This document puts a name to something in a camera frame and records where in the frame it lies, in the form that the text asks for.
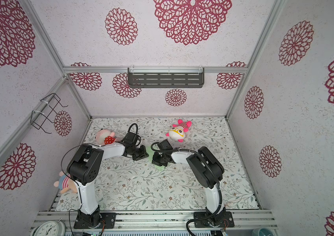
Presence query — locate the light green paper sheet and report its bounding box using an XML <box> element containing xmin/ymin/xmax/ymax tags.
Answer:
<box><xmin>148</xmin><ymin>152</ymin><xmax>166</xmax><ymax>171</ymax></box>

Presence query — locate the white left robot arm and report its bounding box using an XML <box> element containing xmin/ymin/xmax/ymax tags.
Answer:
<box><xmin>67</xmin><ymin>142</ymin><xmax>149</xmax><ymax>215</ymax></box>

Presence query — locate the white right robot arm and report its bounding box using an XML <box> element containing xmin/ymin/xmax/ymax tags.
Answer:
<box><xmin>151</xmin><ymin>147</ymin><xmax>225</xmax><ymax>216</ymax></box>

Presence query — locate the white pink owl plush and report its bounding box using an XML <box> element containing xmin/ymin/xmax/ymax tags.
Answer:
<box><xmin>166</xmin><ymin>119</ymin><xmax>192</xmax><ymax>143</ymax></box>

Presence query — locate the pink plush red dotted dress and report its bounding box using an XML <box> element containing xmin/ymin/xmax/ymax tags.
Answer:
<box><xmin>95</xmin><ymin>129</ymin><xmax>116</xmax><ymax>146</ymax></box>

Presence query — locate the striped hat doll plush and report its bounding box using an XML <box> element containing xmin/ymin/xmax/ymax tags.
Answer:
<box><xmin>53</xmin><ymin>171</ymin><xmax>78</xmax><ymax>194</ymax></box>

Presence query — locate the white analog clock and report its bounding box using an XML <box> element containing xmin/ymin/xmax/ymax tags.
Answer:
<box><xmin>30</xmin><ymin>218</ymin><xmax>66</xmax><ymax>236</ymax></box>

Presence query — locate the teal cup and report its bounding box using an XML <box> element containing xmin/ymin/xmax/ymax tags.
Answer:
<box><xmin>252</xmin><ymin>227</ymin><xmax>275</xmax><ymax>236</ymax></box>

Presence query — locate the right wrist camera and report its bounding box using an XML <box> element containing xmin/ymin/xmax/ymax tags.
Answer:
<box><xmin>157</xmin><ymin>139</ymin><xmax>174</xmax><ymax>153</ymax></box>

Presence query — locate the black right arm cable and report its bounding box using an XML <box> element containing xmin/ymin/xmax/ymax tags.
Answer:
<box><xmin>150</xmin><ymin>141</ymin><xmax>225</xmax><ymax>236</ymax></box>

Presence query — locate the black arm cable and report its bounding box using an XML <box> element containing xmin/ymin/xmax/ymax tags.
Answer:
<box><xmin>60</xmin><ymin>123</ymin><xmax>139</xmax><ymax>236</ymax></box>
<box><xmin>150</xmin><ymin>141</ymin><xmax>225</xmax><ymax>236</ymax></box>

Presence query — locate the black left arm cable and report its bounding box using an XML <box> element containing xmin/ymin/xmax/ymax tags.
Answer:
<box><xmin>60</xmin><ymin>123</ymin><xmax>139</xmax><ymax>236</ymax></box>

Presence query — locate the grey wall shelf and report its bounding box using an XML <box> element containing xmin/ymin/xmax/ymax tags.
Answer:
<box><xmin>127</xmin><ymin>67</ymin><xmax>205</xmax><ymax>89</ymax></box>

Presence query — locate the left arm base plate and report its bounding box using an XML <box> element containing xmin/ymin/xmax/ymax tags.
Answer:
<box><xmin>73</xmin><ymin>211</ymin><xmax>117</xmax><ymax>229</ymax></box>

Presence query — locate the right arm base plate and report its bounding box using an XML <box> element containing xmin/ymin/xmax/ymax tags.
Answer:
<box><xmin>193</xmin><ymin>209</ymin><xmax>235</xmax><ymax>228</ymax></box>

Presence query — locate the black wire wall rack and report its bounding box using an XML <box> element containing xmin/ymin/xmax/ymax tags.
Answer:
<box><xmin>30</xmin><ymin>93</ymin><xmax>68</xmax><ymax>134</ymax></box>

